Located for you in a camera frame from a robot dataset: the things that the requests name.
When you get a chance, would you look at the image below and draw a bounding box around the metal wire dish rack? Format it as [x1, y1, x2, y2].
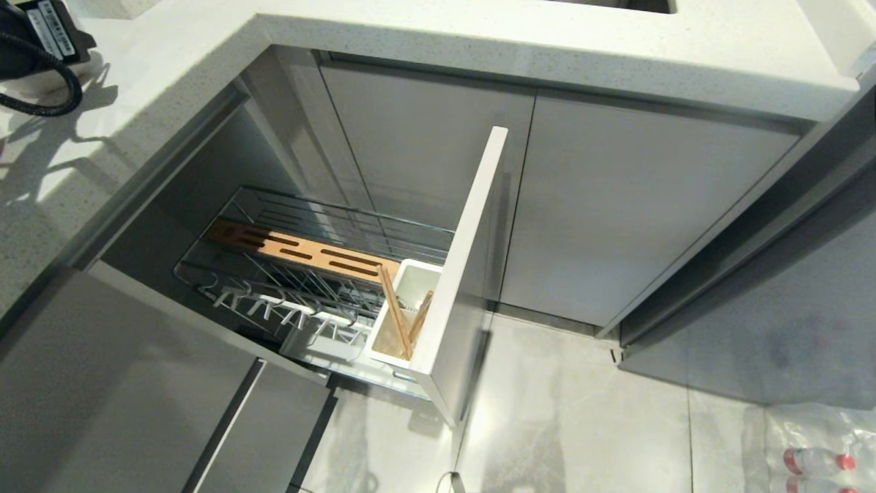
[174, 185, 456, 399]

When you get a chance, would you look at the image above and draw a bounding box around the wooden slotted knife board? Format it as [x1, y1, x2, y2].
[207, 219, 402, 283]

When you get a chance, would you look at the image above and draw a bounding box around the dark grey cabinet door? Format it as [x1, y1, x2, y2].
[618, 162, 876, 412]

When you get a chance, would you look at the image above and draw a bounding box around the white drawer front panel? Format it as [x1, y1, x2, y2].
[409, 126, 509, 427]

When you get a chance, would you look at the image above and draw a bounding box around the clear red-capped water bottle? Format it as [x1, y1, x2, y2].
[783, 448, 858, 475]
[786, 477, 860, 493]

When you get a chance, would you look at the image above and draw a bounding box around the clear plastic bottle pack wrap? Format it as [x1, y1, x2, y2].
[762, 403, 876, 493]

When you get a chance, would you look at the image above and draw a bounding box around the white utensil holder cup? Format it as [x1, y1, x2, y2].
[365, 258, 445, 363]

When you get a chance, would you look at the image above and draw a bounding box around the wooden chopstick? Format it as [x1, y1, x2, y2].
[408, 290, 435, 344]
[377, 265, 414, 360]

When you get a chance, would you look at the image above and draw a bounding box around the black cable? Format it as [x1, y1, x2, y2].
[0, 30, 84, 118]

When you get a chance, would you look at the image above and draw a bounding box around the white plastic drip tray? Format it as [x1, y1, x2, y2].
[279, 309, 375, 365]

